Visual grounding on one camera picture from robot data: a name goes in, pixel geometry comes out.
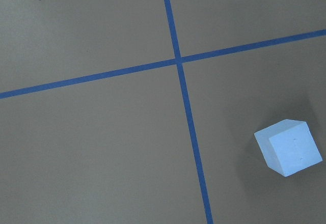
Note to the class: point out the light blue foam block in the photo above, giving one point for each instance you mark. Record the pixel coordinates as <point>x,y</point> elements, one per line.
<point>288,147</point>

